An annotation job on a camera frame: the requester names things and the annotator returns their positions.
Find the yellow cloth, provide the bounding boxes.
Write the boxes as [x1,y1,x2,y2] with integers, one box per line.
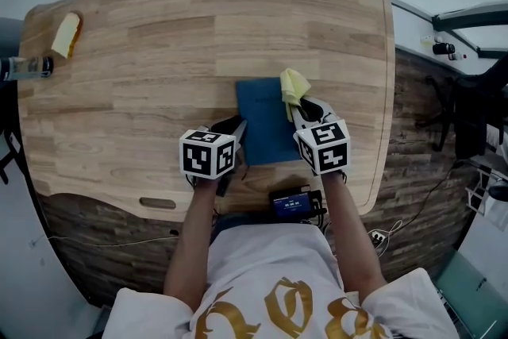
[279,67,313,120]

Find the green glass board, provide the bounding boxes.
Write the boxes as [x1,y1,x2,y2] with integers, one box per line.
[436,249,508,339]

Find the white metal shelf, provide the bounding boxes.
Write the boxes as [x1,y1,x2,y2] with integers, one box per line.
[466,166,508,219]

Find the black timer device with screen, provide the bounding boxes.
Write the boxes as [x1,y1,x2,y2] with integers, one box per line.
[268,186,325,220]

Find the black floor cable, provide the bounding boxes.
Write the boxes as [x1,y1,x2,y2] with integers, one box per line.
[392,158,457,227]

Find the person's left forearm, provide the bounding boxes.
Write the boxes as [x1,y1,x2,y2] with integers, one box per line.
[163,174,217,310]

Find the yellow sponge block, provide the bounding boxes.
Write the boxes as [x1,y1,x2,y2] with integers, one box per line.
[51,11,83,60]

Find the clear water bottle black cap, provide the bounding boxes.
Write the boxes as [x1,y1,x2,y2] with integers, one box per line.
[0,56,55,83]

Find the white floor cable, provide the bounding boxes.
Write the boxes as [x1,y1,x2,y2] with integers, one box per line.
[47,236,179,248]

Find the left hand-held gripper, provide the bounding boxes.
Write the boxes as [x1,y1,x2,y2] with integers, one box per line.
[178,114,249,198]

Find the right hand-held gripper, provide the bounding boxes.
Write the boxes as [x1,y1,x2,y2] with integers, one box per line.
[286,97,352,184]

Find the person's blue trousers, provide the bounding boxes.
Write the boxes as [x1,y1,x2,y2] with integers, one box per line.
[214,212,279,231]

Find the black mesh office chair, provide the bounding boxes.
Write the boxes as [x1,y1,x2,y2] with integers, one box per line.
[416,51,508,160]

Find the person's right forearm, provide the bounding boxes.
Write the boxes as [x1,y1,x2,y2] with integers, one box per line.
[319,168,388,297]

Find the blue notebook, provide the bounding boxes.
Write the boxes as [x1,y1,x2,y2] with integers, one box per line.
[236,77,305,167]

